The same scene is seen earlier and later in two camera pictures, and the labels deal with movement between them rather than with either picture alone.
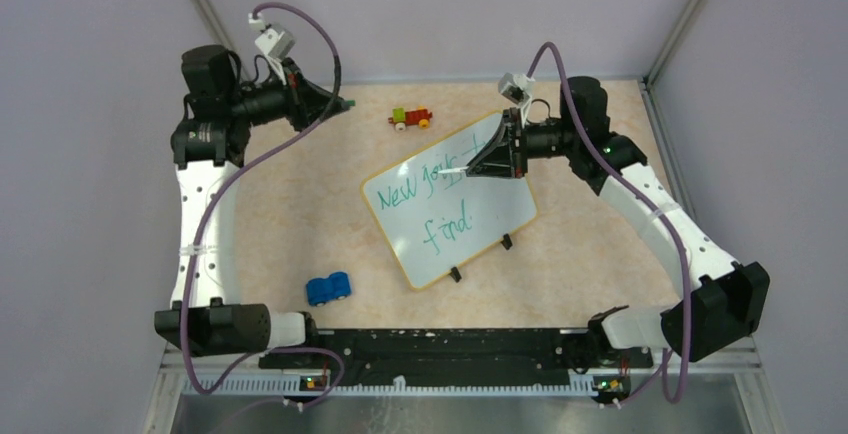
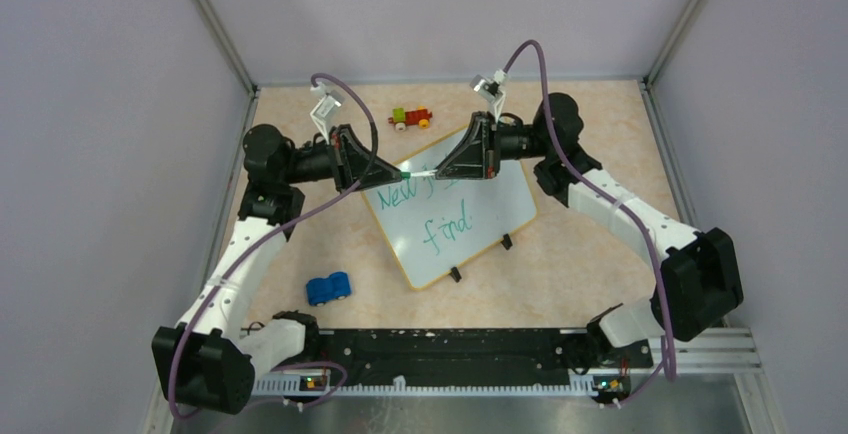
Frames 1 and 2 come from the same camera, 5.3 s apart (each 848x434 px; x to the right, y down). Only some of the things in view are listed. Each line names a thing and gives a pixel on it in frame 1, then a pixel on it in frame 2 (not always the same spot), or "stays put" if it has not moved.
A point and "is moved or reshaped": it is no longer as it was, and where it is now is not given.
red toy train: (401, 118) stays put
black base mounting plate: (454, 357) stays put
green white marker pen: (452, 170) is moved or reshaped
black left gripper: (305, 101) -> (350, 155)
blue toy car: (320, 290) stays put
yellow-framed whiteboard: (436, 222) stays put
